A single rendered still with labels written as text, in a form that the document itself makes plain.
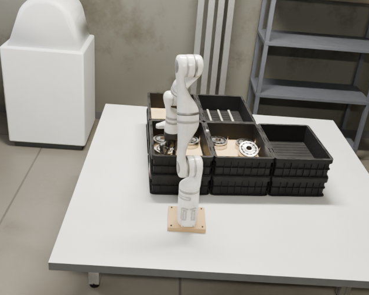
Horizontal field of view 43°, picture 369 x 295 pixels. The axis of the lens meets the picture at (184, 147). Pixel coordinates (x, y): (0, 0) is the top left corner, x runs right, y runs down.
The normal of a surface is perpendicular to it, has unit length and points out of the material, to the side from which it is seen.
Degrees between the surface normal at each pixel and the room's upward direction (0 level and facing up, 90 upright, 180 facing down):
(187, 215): 89
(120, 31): 90
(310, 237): 0
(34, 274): 0
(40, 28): 90
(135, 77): 90
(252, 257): 0
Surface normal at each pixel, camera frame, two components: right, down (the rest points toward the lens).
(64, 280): 0.08, -0.88
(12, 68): 0.00, 0.47
